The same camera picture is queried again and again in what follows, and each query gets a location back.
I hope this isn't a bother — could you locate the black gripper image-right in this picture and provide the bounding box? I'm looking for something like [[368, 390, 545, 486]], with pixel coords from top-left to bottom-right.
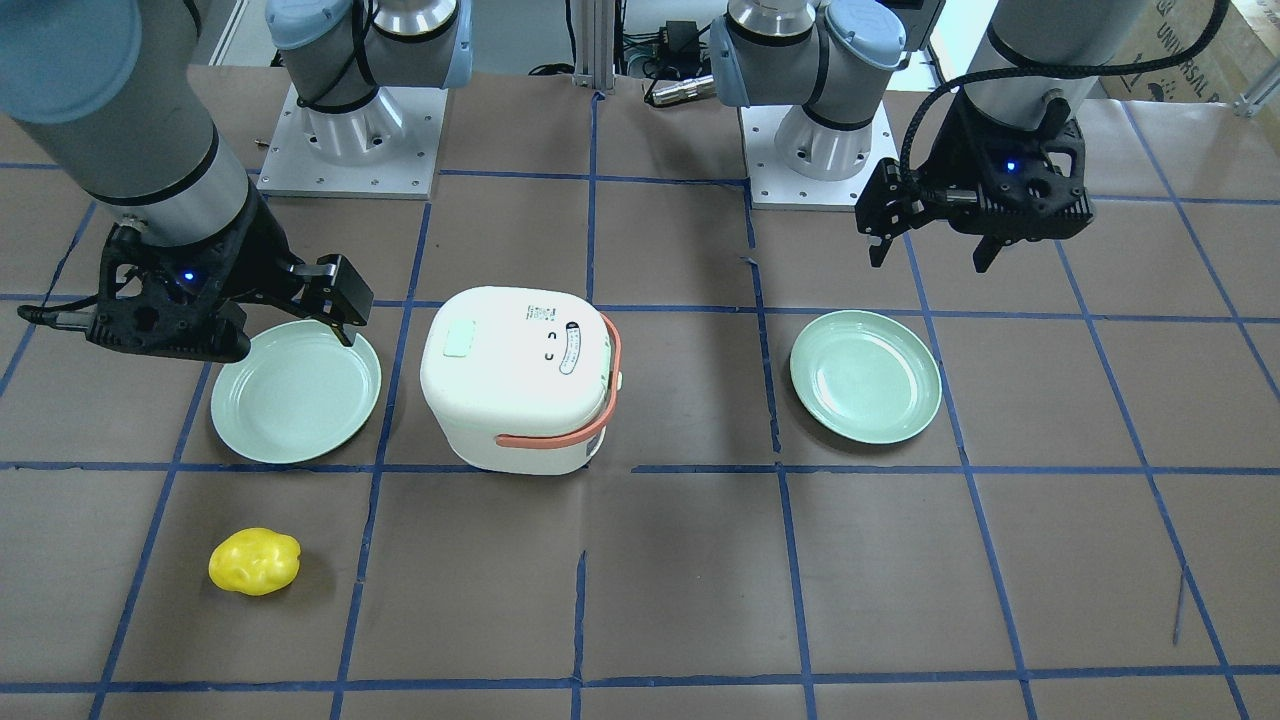
[[855, 92, 1094, 274]]

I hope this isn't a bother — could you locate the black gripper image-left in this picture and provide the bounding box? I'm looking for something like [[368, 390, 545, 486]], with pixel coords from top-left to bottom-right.
[[86, 188, 374, 363]]

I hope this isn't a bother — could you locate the white rice cooker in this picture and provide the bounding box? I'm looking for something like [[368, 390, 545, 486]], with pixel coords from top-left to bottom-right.
[[420, 286, 623, 477]]

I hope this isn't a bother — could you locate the green plate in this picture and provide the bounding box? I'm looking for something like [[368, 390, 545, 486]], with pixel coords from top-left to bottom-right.
[[210, 320, 381, 464], [788, 310, 942, 445]]

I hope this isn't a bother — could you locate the grey mounting plate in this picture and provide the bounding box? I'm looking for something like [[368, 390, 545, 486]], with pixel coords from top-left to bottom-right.
[[257, 87, 449, 201], [739, 106, 899, 211]]

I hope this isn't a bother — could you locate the black power adapter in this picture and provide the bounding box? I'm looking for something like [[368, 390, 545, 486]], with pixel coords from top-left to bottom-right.
[[658, 20, 700, 61]]

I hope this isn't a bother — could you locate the cardboard box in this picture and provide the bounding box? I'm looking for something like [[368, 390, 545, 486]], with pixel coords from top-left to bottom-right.
[[1098, 0, 1280, 106]]

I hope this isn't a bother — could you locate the black corrugated cable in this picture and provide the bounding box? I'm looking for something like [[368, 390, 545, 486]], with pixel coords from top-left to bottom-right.
[[899, 0, 1231, 186]]

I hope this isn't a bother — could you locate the aluminium frame post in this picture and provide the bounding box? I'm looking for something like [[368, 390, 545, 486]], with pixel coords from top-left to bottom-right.
[[570, 1, 623, 96]]

